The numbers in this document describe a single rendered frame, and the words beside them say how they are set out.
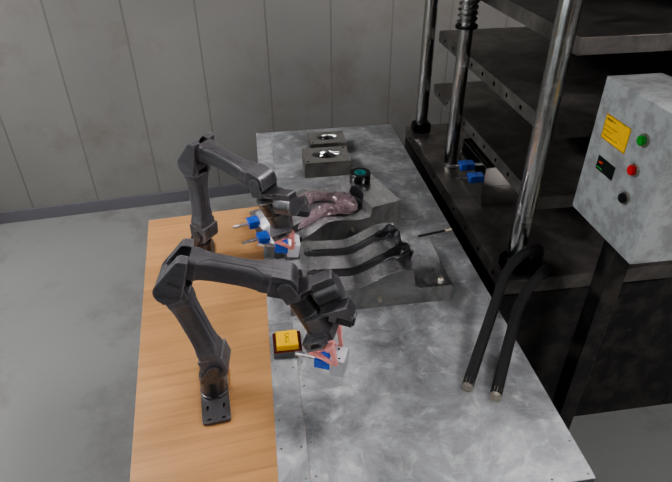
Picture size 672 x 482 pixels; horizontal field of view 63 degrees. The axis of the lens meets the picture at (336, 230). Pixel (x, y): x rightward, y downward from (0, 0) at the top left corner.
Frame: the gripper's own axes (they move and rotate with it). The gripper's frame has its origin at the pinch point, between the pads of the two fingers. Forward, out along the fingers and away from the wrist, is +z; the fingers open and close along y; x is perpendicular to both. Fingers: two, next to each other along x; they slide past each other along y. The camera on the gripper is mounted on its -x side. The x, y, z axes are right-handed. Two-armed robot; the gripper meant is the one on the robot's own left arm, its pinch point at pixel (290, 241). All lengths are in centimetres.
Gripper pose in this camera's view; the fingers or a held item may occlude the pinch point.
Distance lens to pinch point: 173.9
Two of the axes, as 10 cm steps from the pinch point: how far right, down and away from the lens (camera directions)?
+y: -1.4, -6.7, 7.3
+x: -9.3, 3.4, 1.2
